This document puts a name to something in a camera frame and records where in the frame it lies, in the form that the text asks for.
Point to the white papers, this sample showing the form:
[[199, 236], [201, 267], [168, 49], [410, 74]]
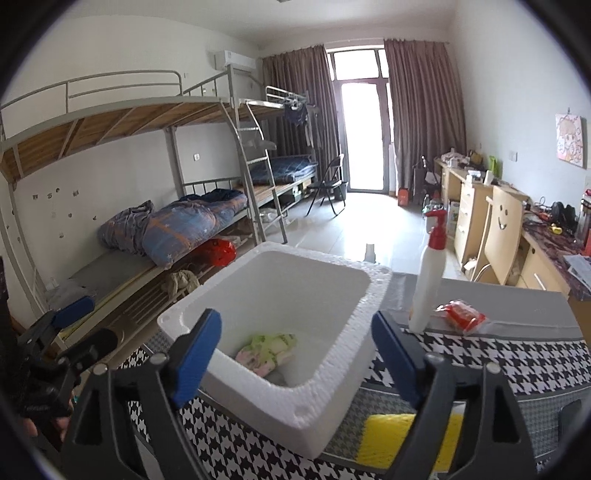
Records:
[[579, 270]]

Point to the blue patterned quilt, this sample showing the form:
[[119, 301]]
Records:
[[184, 221]]

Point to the person's left hand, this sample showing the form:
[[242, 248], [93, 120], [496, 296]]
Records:
[[31, 427]]

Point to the white foam box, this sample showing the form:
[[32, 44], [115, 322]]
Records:
[[295, 286]]

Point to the red plastic packet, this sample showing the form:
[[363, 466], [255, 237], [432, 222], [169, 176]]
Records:
[[461, 316]]

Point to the red plastic bag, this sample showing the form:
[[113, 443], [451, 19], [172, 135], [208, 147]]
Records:
[[217, 251]]

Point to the pink cartoon wall poster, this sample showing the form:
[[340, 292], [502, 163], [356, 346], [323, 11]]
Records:
[[571, 141]]

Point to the black folding chair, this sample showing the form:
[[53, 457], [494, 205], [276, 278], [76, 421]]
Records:
[[325, 184]]

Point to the white cup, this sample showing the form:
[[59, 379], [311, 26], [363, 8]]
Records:
[[370, 254]]

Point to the wooden desk with patterned cover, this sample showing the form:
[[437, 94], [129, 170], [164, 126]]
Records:
[[540, 267]]

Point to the pink green packet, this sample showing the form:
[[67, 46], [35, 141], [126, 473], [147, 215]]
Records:
[[265, 353]]

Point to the folded dark blue mattress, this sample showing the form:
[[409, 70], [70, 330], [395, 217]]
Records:
[[291, 166]]

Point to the white spray bottle red top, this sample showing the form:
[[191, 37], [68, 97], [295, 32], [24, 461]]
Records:
[[427, 281]]

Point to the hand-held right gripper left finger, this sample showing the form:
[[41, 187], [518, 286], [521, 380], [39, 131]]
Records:
[[196, 357]]

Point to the yellow foam net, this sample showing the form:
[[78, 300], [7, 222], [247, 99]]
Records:
[[383, 438]]

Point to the beige crumpled cloth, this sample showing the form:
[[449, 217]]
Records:
[[182, 281]]

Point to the glass balcony door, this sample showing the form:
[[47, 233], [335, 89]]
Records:
[[364, 129]]

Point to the dark hanging clothes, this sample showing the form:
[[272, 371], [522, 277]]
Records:
[[294, 113]]

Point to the metal bunk bed wooden slats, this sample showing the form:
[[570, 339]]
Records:
[[272, 94], [115, 120]]

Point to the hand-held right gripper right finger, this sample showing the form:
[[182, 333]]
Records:
[[392, 357]]

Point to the red box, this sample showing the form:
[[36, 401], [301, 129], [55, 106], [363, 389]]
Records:
[[404, 196]]

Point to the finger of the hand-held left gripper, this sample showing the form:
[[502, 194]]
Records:
[[71, 311], [94, 344]]

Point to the wooden chair with smiley cutout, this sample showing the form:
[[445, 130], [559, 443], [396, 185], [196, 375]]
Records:
[[503, 221]]

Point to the green bag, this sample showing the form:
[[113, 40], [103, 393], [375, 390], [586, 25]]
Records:
[[493, 166]]

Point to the brown curtain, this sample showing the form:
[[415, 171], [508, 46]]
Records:
[[300, 83], [425, 106]]

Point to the white air conditioner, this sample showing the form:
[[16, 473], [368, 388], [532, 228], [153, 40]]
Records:
[[233, 60]]

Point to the metal bunk bed ladder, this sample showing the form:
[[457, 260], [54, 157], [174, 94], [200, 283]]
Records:
[[258, 161]]

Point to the clear tumbler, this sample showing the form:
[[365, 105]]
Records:
[[584, 219]]

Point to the grey mattress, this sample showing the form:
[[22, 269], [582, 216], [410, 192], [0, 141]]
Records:
[[106, 277]]

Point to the black trolley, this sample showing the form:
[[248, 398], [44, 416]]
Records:
[[422, 180]]

